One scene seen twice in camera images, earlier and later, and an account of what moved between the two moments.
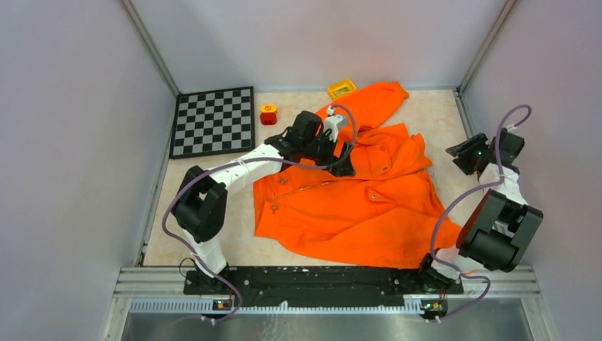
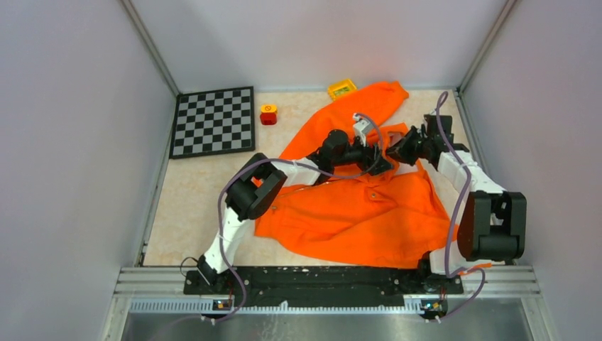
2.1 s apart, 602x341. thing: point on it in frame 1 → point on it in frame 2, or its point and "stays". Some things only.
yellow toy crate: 336,89 stays
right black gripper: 462,150 → 399,151
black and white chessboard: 213,121 stays
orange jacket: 389,214 stays
